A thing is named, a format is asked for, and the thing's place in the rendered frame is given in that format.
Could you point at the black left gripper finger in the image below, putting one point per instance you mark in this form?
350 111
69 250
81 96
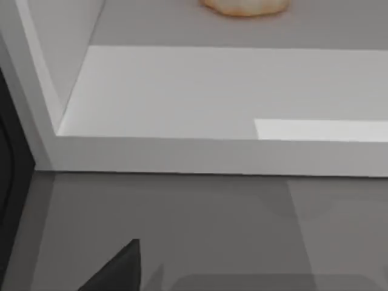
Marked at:
121 269

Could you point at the golden bread loaf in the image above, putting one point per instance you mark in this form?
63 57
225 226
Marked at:
245 6

